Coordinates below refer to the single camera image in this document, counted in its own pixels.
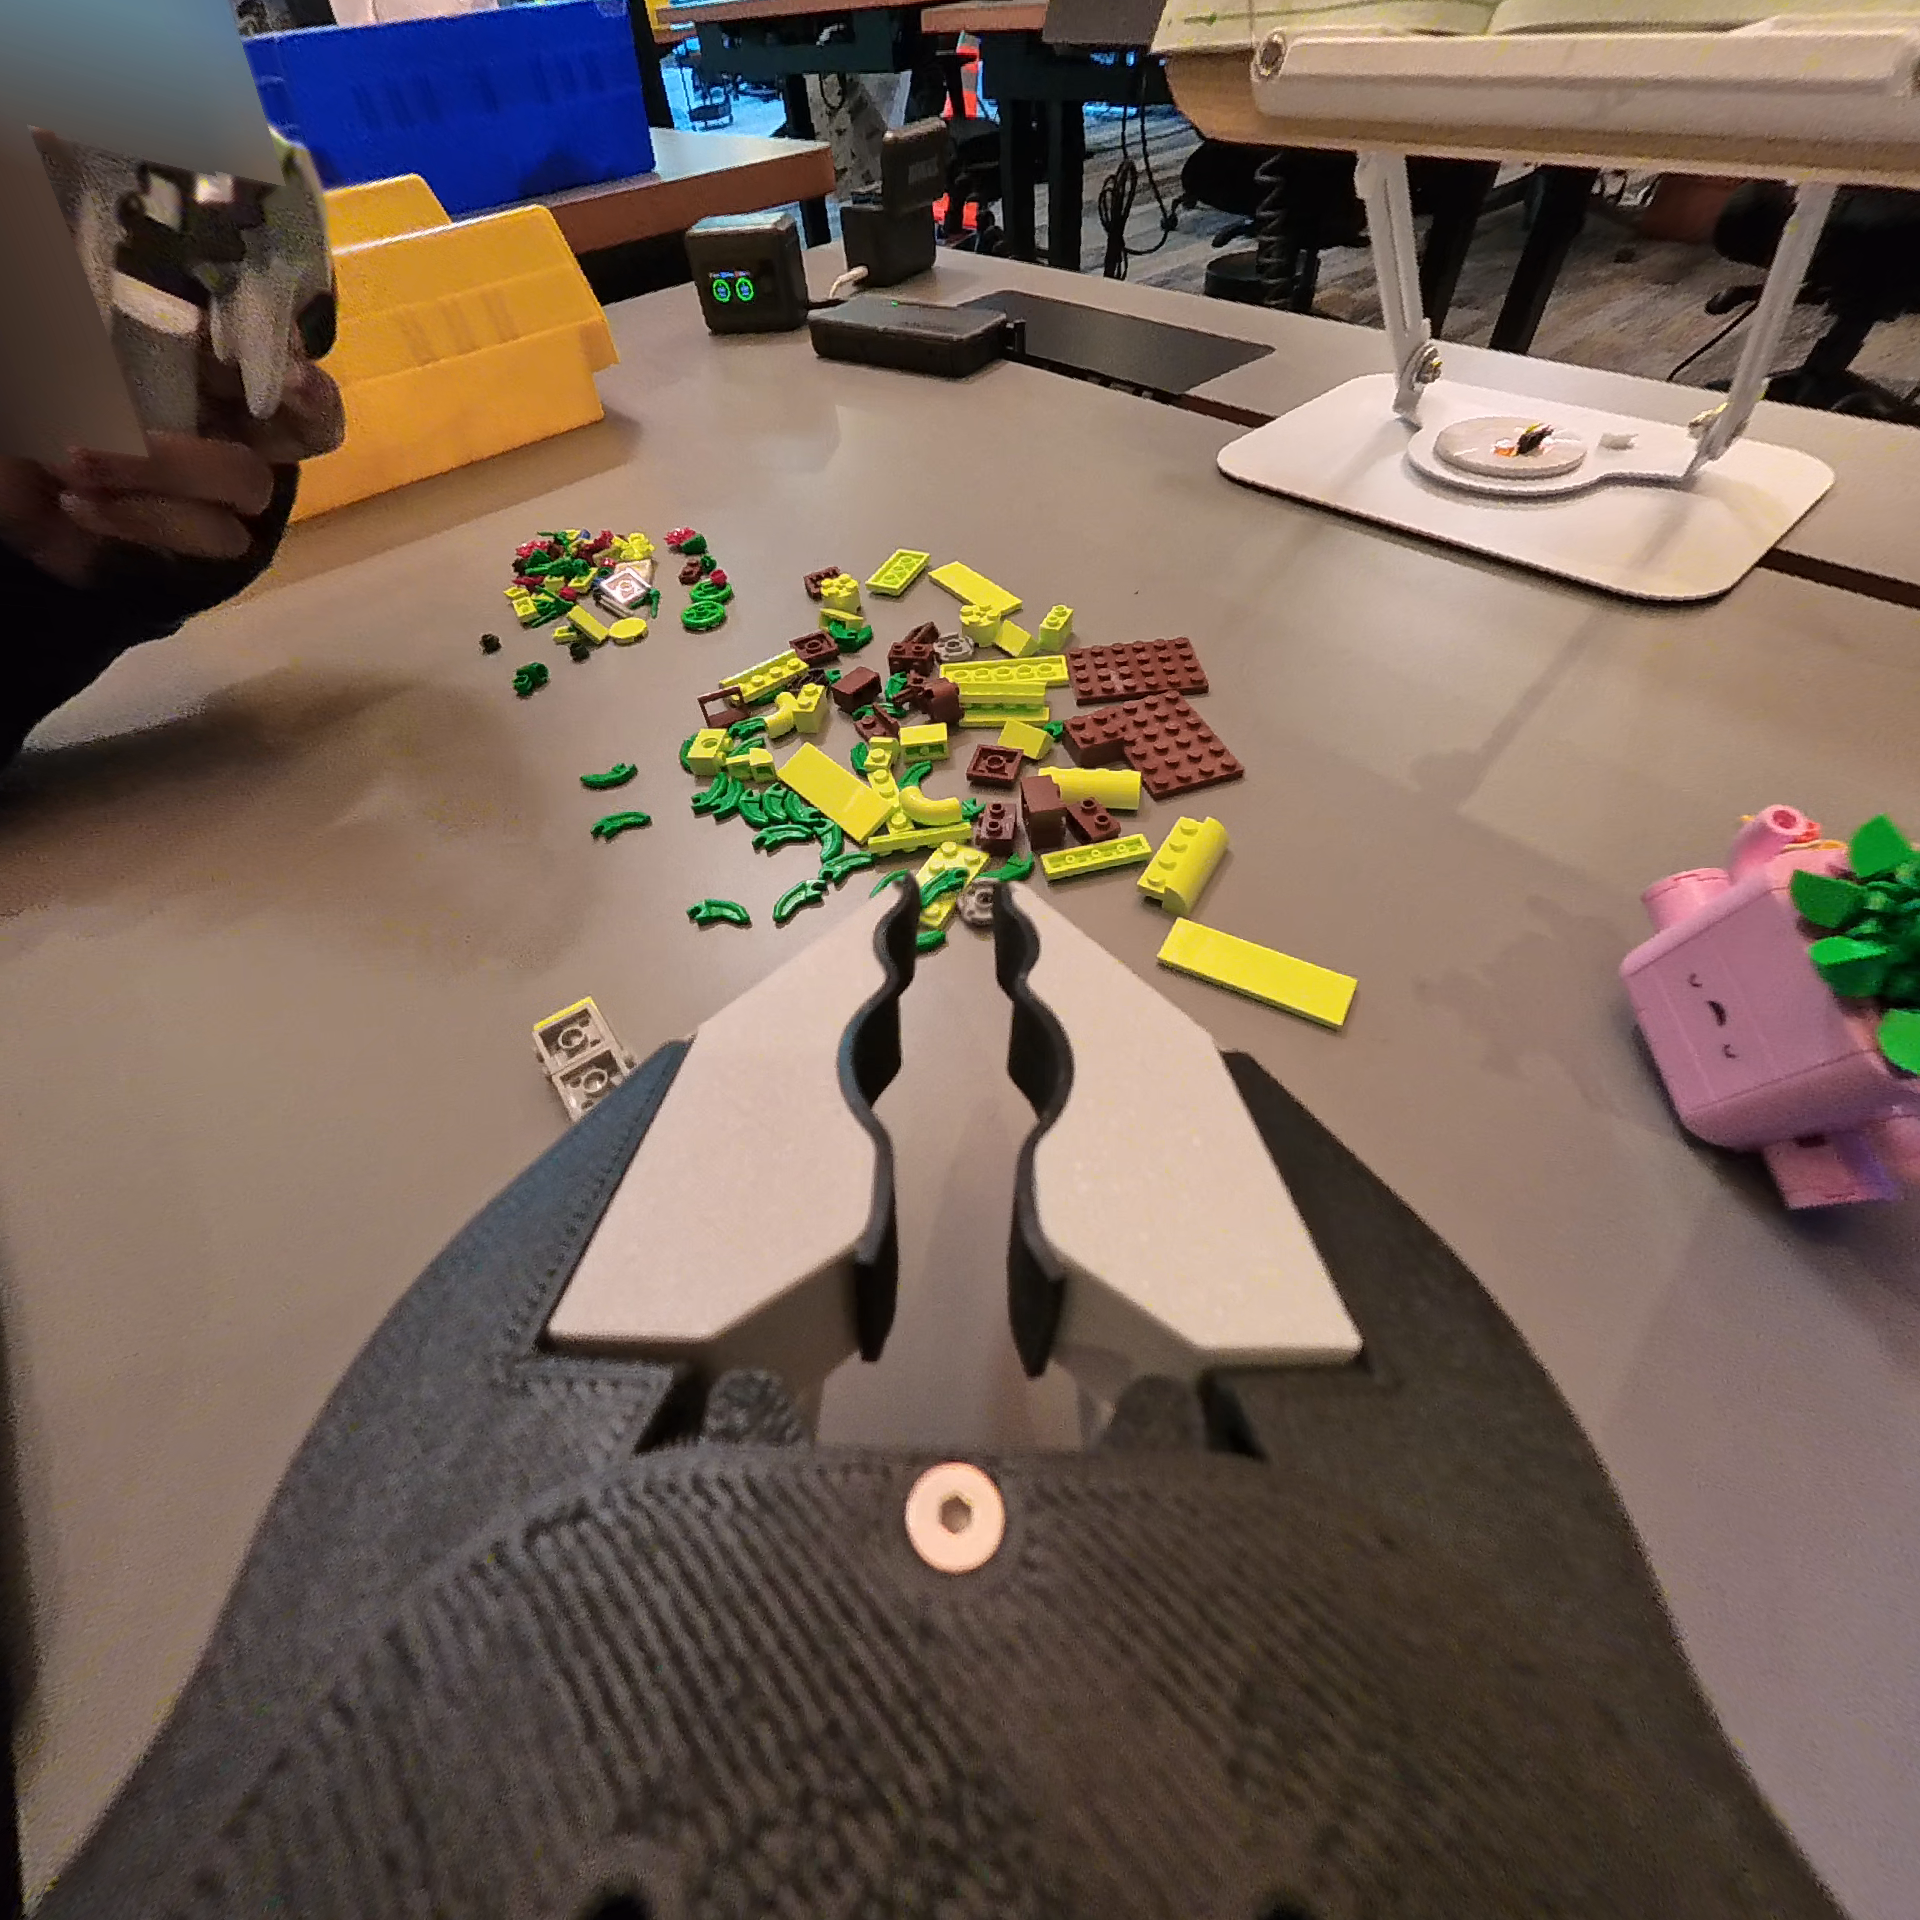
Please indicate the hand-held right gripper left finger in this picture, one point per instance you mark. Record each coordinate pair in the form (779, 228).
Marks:
(721, 1201)

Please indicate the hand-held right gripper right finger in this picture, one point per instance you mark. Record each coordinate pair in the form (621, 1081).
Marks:
(1186, 1201)

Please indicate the light grey bracket brick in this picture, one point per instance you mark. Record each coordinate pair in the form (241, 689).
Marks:
(573, 1037)

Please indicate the lime long studded plate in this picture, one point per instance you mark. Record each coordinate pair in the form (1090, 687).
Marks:
(564, 1012)

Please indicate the pile of mixed toy bricks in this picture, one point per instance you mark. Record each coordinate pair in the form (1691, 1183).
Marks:
(961, 721)

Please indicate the heap of small brick parts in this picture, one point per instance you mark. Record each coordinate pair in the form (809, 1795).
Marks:
(599, 579)

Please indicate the person's left forearm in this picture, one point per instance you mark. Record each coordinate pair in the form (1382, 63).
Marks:
(90, 645)

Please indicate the person's left hand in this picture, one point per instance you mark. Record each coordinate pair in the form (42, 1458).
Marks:
(150, 503)

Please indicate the lime smooth tile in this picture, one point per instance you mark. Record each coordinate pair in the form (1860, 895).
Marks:
(1259, 975)

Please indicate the pink brick pot figure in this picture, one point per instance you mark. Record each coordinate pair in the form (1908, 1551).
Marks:
(1740, 1019)

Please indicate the green spoked wheel piece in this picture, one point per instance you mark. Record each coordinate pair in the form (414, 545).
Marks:
(705, 613)

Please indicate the white lamp stand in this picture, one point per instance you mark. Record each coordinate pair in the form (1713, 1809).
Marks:
(1652, 511)

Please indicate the yellow plastic bin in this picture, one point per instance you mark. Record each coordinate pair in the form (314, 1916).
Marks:
(451, 376)
(382, 210)

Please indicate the black flat bar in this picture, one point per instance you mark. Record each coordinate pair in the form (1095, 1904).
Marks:
(908, 331)

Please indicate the black device green display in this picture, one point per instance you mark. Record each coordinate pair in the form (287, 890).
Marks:
(746, 271)

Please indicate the black office chair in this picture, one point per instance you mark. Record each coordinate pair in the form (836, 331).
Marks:
(1277, 210)
(1815, 284)

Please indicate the black power adapter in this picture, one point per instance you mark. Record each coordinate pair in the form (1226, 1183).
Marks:
(897, 201)

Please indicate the wooden background table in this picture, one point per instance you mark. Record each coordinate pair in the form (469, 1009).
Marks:
(705, 171)

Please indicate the blue plastic bin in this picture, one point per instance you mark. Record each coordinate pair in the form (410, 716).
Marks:
(451, 106)

